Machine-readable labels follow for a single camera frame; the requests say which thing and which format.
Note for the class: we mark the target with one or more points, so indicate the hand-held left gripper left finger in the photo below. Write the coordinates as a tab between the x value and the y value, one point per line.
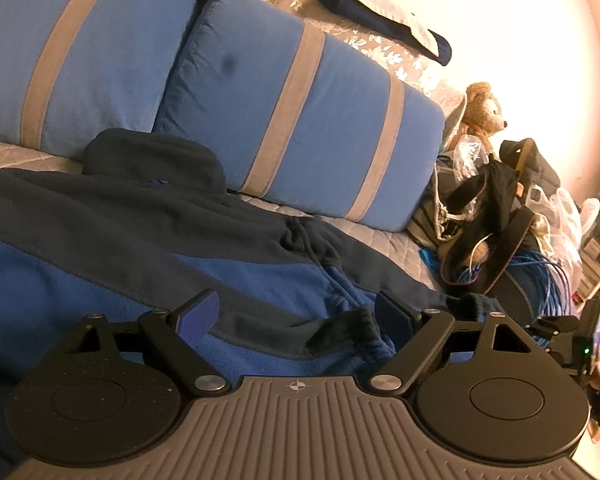
197	317

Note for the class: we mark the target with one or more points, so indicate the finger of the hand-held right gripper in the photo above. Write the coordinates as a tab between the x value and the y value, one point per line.
555	325

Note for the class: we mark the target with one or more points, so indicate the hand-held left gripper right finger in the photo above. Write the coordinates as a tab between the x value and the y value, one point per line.
392	317

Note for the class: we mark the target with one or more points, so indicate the blue and navy fleece robe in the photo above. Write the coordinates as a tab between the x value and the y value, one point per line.
80	270

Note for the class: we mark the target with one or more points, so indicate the grey quilted sofa cover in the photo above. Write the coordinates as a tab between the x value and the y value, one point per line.
380	245

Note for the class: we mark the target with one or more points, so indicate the white plastic bag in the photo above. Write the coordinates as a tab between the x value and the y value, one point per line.
562	220
590	215

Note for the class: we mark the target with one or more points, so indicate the clear plastic wrap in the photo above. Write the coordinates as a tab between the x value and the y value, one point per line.
470	157

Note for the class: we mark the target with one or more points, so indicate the blue grey-striped cushion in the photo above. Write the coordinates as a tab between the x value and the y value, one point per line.
330	125
130	60

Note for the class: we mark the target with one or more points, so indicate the brown teddy bear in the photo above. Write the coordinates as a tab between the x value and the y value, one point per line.
482	110

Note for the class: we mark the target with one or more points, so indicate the white lace cover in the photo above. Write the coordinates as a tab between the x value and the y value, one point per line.
380	52

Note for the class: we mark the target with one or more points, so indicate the navy cloth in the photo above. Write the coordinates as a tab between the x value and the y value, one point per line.
360	10

